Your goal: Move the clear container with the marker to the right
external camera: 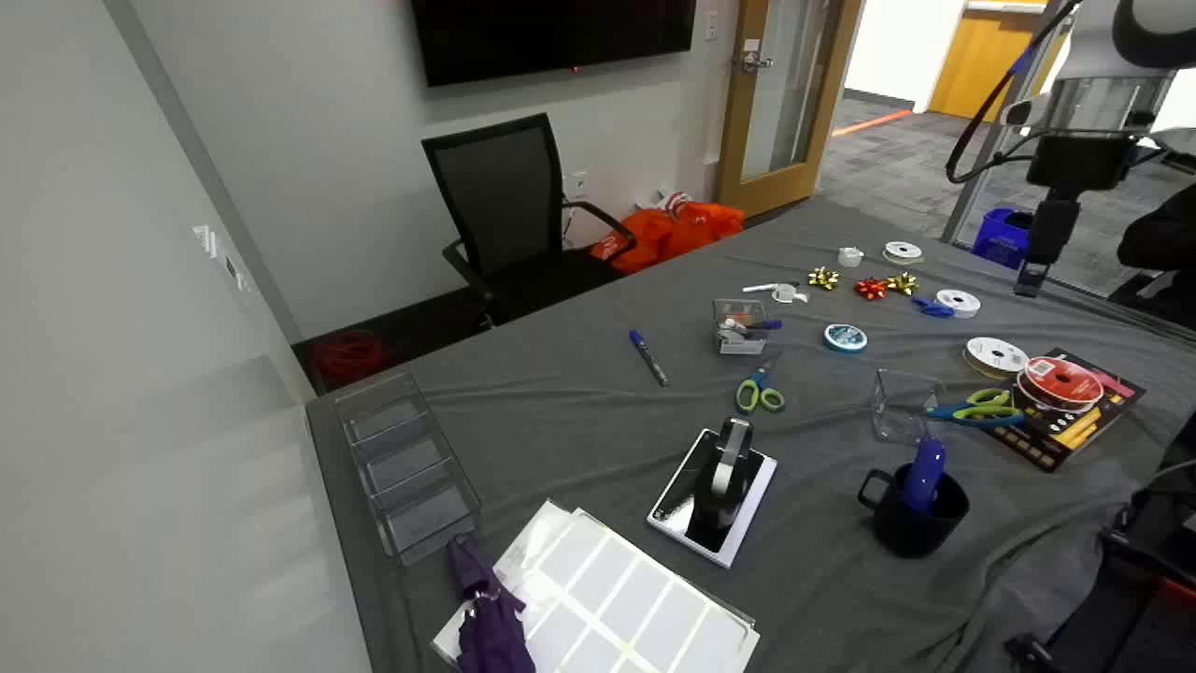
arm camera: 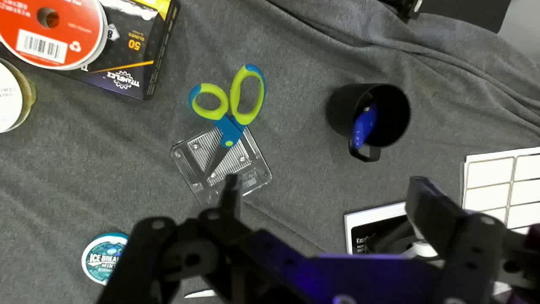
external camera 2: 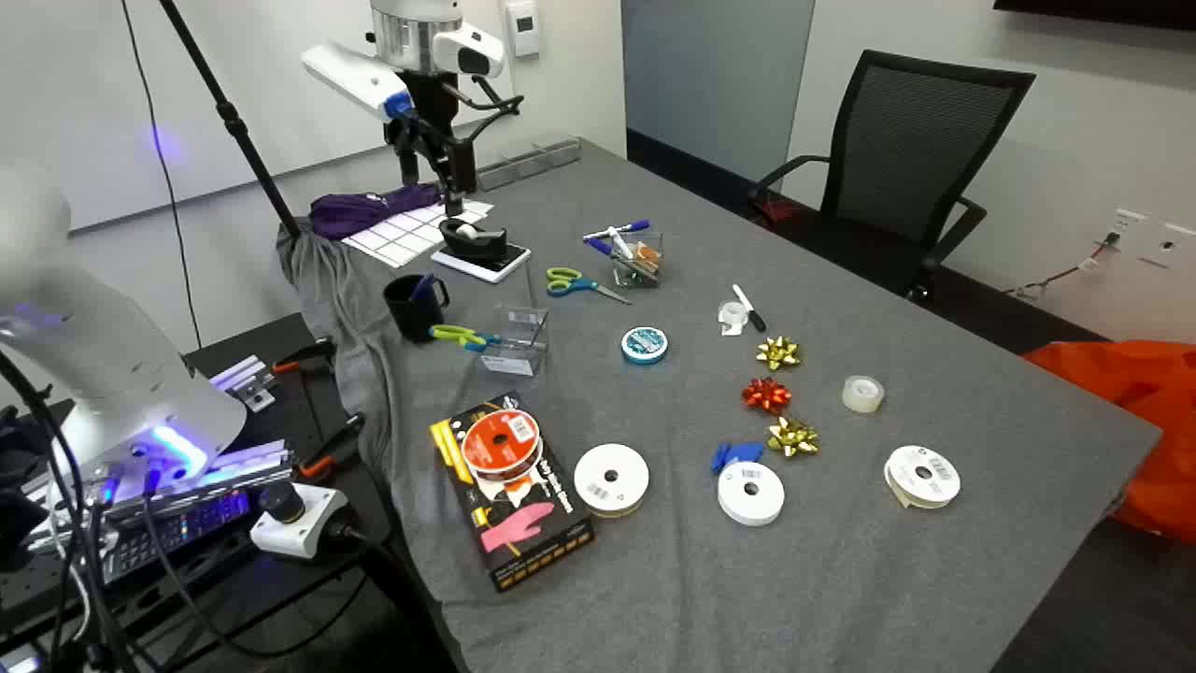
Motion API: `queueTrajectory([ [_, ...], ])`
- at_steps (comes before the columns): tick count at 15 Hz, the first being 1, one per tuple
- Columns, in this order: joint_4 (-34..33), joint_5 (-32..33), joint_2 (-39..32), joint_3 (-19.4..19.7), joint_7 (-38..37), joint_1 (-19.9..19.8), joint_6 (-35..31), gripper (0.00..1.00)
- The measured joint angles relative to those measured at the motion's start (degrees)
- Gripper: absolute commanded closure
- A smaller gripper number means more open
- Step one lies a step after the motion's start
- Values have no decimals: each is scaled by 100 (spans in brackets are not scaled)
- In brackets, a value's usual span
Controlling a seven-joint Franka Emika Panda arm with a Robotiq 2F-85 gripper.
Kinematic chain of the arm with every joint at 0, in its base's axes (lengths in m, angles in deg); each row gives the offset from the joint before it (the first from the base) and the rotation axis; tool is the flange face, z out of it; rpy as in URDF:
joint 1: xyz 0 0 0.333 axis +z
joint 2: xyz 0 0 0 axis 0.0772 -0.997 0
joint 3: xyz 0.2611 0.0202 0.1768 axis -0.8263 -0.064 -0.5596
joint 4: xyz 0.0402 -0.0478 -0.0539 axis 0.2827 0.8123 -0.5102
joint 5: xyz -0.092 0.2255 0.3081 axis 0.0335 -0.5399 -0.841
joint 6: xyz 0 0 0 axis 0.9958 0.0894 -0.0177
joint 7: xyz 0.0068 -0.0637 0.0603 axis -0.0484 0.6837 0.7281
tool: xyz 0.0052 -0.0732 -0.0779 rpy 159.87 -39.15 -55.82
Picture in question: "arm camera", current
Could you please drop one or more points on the black printed card package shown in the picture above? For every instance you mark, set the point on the black printed card package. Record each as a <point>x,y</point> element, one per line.
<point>139,33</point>

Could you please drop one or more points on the black mug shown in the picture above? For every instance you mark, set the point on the black mug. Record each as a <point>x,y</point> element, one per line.
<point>394,114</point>

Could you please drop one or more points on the grey table cloth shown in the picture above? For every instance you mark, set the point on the grey table cloth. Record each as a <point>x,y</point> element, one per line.
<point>88,160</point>

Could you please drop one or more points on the red ribbon spool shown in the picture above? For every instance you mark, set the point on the red ribbon spool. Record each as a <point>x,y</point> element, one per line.
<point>53,33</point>

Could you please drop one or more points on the white ribbon spool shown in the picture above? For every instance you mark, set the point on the white ribbon spool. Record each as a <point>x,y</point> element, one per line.
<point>17,96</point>

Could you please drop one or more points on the blue green handled scissors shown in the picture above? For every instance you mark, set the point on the blue green handled scissors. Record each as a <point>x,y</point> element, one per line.
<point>228,118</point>

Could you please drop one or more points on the teal round tin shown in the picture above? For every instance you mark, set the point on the teal round tin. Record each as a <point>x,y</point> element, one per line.
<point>102,253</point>

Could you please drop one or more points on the blue marker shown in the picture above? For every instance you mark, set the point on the blue marker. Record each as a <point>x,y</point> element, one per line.
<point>363,125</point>

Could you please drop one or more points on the clear square plastic case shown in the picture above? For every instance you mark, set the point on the clear square plastic case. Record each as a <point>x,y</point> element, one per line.
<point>245,158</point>

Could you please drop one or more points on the black white tape dispenser box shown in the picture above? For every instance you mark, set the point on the black white tape dispenser box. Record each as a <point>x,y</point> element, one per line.
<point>383,229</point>

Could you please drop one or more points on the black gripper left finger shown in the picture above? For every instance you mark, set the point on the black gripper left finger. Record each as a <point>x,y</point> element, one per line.
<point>137,275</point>

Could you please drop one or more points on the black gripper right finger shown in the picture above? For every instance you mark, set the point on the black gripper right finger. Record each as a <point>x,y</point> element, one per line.
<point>469,243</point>

